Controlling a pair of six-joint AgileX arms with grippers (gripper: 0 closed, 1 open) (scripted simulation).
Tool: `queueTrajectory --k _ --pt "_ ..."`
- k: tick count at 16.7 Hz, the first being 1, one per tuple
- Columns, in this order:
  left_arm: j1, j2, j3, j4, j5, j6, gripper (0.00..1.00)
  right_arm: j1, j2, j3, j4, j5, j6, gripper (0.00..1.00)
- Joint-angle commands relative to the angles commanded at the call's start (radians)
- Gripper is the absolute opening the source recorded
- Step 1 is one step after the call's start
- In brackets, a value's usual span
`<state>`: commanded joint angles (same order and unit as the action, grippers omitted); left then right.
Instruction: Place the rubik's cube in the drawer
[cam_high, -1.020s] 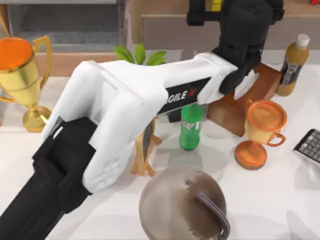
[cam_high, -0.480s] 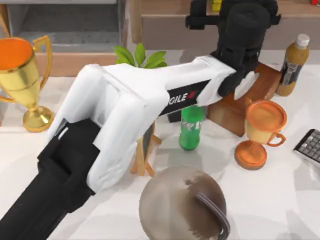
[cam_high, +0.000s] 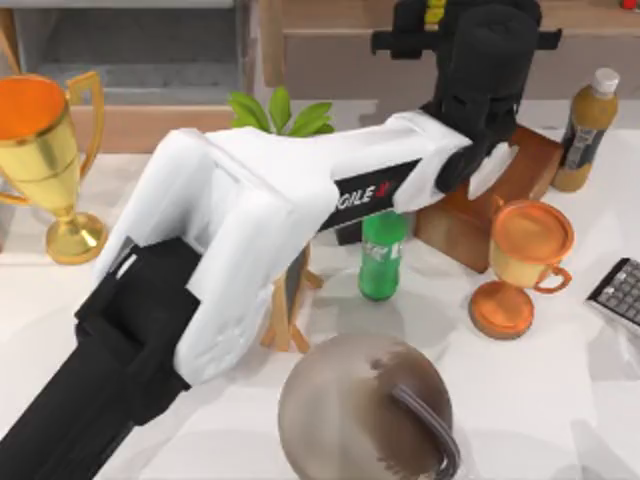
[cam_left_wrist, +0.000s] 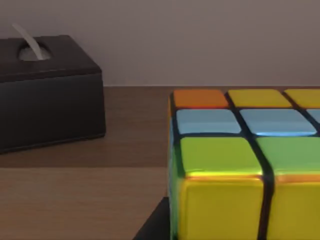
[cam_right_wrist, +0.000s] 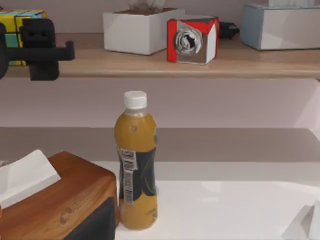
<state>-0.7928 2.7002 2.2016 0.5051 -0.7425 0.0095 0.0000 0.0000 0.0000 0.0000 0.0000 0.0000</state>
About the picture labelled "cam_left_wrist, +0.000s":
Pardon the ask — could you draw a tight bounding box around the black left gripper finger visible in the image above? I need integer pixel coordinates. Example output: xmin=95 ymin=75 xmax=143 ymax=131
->
xmin=131 ymin=196 xmax=171 ymax=240

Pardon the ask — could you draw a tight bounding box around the multicoloured puzzle cube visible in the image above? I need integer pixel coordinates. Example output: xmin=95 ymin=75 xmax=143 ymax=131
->
xmin=167 ymin=88 xmax=320 ymax=240

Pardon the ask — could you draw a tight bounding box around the black tissue box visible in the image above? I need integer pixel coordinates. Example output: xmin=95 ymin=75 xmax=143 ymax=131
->
xmin=0 ymin=34 xmax=107 ymax=155

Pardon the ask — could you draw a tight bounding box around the white tissue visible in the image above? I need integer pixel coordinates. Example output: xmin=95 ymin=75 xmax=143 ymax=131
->
xmin=11 ymin=23 xmax=50 ymax=62

